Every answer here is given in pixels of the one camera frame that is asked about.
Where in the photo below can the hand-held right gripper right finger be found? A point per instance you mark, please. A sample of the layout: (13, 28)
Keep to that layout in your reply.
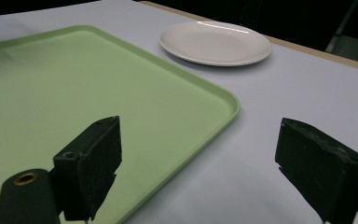
(318, 169)

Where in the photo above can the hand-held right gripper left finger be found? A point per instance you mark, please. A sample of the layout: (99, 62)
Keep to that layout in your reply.
(88, 168)

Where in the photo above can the white oval plate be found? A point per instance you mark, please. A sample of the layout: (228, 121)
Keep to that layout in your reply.
(215, 43)

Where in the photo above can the light green plastic tray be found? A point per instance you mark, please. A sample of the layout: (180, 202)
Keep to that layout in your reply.
(84, 102)

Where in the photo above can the metal stand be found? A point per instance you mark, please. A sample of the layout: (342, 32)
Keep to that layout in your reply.
(346, 26)

